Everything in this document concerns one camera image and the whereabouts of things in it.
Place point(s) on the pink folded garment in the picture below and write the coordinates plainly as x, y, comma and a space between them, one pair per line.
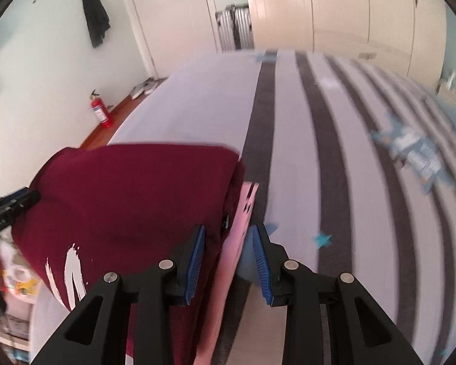
228, 258

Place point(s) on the cream wardrobe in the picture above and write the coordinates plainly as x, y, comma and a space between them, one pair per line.
326, 7

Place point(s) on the ribbed grey suitcase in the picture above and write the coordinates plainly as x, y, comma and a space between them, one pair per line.
243, 26
225, 28

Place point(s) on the dark hanging garment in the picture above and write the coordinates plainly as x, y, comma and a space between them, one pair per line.
95, 11

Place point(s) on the bed with striped sheet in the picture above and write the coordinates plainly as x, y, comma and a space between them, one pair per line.
197, 102

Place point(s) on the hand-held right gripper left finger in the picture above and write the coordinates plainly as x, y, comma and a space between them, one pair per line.
197, 262

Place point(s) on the white storage shelf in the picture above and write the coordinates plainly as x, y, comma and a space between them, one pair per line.
19, 311

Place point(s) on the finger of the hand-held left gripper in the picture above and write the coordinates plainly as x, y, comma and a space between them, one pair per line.
17, 194
28, 199

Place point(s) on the white door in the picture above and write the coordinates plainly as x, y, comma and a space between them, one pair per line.
167, 15

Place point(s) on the white bedside table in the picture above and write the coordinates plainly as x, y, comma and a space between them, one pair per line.
454, 97

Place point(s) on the maroon shirt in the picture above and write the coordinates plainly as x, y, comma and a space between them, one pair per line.
117, 205

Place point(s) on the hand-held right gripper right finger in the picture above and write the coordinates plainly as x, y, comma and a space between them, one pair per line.
260, 266

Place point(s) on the white desk fan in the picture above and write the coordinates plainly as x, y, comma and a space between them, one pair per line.
450, 79

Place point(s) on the red fire extinguisher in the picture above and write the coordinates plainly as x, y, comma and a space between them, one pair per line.
102, 112

